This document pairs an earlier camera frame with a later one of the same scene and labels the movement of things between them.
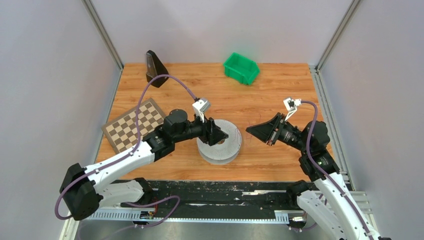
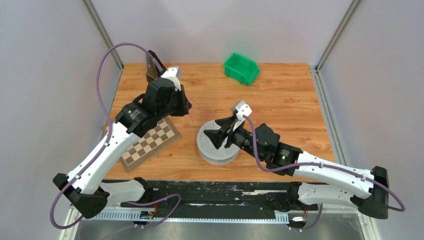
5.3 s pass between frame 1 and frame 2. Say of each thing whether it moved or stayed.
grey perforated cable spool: stayed
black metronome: stayed
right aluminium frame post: stayed
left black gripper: moved
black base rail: stayed
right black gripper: moved
